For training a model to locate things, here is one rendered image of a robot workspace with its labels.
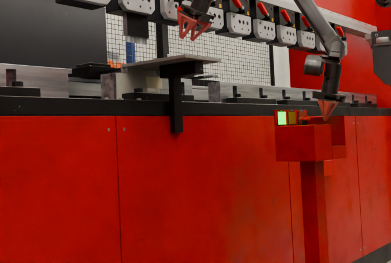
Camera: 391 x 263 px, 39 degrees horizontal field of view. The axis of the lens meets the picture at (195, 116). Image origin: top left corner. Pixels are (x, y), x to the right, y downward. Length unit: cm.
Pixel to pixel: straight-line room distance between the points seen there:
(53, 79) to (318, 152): 88
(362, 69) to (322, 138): 189
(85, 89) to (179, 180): 50
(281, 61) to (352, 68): 592
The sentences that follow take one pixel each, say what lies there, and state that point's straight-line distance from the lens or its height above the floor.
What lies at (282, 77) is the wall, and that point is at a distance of 962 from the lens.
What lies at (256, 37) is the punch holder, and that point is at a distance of 244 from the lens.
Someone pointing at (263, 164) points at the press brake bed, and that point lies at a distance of 217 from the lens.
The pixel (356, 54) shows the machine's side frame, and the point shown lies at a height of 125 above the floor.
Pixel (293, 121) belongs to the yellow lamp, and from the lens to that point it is 203.
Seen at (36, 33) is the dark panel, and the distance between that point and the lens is 225.
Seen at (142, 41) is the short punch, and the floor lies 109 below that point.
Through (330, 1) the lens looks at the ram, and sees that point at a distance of 314.
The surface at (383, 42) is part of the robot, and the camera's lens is 172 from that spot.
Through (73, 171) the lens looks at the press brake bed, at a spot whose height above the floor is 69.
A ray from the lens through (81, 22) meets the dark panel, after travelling 240.
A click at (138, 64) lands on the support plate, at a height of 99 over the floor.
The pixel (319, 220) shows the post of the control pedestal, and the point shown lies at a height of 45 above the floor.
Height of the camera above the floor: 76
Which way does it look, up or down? 2 degrees up
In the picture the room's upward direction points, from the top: 3 degrees counter-clockwise
